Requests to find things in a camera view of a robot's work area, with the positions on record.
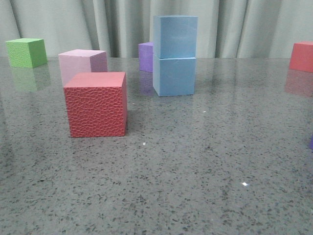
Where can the grey-green curtain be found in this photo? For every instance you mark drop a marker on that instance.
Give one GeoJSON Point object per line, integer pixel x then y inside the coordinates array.
{"type": "Point", "coordinates": [226, 28]}

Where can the light blue foam cube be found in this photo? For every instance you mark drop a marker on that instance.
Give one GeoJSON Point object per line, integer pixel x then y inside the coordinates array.
{"type": "Point", "coordinates": [174, 76]}

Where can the purple cube at edge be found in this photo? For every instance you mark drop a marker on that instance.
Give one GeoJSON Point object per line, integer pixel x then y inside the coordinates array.
{"type": "Point", "coordinates": [311, 143]}

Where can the pink foam cube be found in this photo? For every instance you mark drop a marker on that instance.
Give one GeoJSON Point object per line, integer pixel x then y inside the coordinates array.
{"type": "Point", "coordinates": [81, 60]}

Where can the large red textured cube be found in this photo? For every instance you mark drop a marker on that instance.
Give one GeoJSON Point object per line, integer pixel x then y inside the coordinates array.
{"type": "Point", "coordinates": [97, 104]}

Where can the purple foam cube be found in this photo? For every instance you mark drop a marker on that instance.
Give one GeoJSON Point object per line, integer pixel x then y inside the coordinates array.
{"type": "Point", "coordinates": [145, 54]}

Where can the red cube at right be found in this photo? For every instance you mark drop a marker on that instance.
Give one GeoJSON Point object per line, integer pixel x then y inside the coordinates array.
{"type": "Point", "coordinates": [302, 56]}

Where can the green foam cube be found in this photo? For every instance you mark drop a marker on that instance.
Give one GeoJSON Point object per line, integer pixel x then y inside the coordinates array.
{"type": "Point", "coordinates": [26, 52]}

